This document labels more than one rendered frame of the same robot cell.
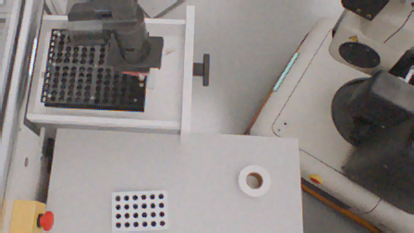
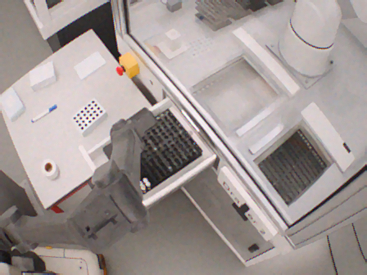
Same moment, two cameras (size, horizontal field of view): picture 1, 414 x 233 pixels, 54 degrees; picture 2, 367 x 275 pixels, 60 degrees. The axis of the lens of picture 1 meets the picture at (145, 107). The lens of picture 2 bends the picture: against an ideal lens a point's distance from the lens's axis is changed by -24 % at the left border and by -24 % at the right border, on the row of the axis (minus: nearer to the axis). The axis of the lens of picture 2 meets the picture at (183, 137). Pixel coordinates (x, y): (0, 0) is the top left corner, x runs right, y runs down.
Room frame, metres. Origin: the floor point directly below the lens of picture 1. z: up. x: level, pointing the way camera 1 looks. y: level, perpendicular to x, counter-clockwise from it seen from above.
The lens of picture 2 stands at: (0.73, -0.21, 2.05)
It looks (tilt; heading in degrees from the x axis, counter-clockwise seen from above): 67 degrees down; 129
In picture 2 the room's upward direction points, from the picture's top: 2 degrees clockwise
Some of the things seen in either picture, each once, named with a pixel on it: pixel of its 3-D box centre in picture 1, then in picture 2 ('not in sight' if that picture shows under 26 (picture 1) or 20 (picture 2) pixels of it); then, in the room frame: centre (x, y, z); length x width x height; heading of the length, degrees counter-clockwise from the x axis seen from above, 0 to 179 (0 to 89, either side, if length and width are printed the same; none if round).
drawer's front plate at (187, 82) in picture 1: (187, 75); (105, 186); (0.33, -0.10, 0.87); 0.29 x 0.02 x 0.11; 167
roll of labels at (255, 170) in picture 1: (252, 181); (49, 169); (0.09, -0.21, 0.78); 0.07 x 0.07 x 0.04
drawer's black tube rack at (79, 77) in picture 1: (98, 71); (156, 152); (0.38, 0.09, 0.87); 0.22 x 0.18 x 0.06; 77
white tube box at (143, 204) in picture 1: (140, 211); (88, 117); (0.07, 0.05, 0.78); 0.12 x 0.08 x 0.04; 83
